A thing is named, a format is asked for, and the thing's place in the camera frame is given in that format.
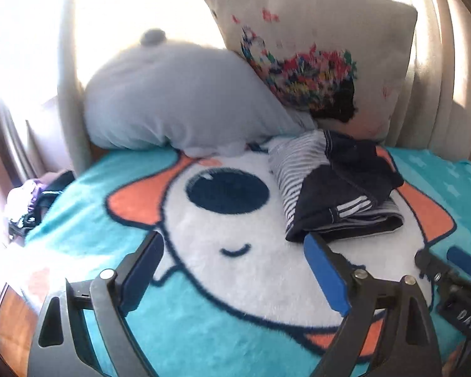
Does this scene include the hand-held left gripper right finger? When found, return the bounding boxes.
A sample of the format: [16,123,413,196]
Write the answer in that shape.
[303,232,443,377]

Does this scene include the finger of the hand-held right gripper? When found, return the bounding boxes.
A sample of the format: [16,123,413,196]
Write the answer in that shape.
[414,249,447,284]
[447,246,471,276]

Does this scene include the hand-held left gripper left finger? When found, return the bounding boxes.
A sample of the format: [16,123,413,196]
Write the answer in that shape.
[27,230,165,377]

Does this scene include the striped navy pants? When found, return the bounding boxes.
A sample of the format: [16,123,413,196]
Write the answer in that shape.
[268,129,406,243]

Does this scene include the printed cartoon blanket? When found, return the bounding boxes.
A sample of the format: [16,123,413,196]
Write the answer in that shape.
[24,137,471,377]

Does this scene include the pile of clothes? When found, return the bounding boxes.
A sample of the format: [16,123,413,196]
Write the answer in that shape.
[7,170,78,241]

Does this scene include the beige padded headboard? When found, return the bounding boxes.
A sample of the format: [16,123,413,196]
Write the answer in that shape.
[57,0,471,162]

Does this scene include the grey pillow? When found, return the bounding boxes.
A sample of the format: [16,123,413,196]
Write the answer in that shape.
[82,28,318,159]

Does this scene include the beige floral pillow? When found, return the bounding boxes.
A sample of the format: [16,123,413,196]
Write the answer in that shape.
[199,0,419,144]

